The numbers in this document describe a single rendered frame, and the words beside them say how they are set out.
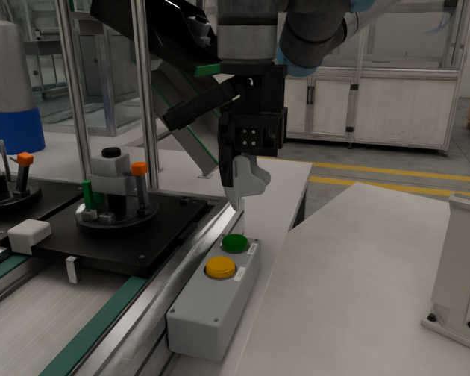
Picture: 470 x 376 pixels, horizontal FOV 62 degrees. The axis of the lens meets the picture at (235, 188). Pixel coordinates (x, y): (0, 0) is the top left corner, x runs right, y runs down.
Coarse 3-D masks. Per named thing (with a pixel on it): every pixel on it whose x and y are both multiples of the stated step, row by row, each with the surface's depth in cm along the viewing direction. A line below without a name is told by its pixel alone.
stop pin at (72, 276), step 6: (72, 258) 57; (66, 264) 57; (72, 264) 57; (78, 264) 58; (72, 270) 57; (78, 270) 58; (72, 276) 57; (78, 276) 58; (72, 282) 58; (78, 282) 58
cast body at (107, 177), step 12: (96, 156) 63; (108, 156) 62; (120, 156) 63; (96, 168) 63; (108, 168) 62; (120, 168) 63; (96, 180) 64; (108, 180) 63; (120, 180) 62; (132, 180) 65; (108, 192) 64; (120, 192) 63
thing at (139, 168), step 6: (138, 162) 63; (132, 168) 62; (138, 168) 62; (144, 168) 63; (126, 174) 63; (132, 174) 63; (138, 174) 62; (144, 174) 63; (138, 180) 63; (144, 180) 64; (138, 186) 64; (144, 186) 64; (138, 192) 64; (144, 192) 64; (138, 198) 64; (144, 198) 64; (144, 204) 65
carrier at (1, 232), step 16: (0, 144) 77; (0, 176) 72; (0, 192) 73; (16, 192) 71; (32, 192) 74; (48, 192) 79; (64, 192) 79; (80, 192) 79; (0, 208) 69; (16, 208) 70; (32, 208) 72; (48, 208) 72; (64, 208) 74; (0, 224) 66; (16, 224) 66; (0, 240) 61
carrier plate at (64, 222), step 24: (72, 216) 69; (168, 216) 69; (192, 216) 69; (48, 240) 61; (72, 240) 61; (96, 240) 61; (120, 240) 61; (144, 240) 61; (168, 240) 61; (96, 264) 57; (120, 264) 56; (144, 264) 55
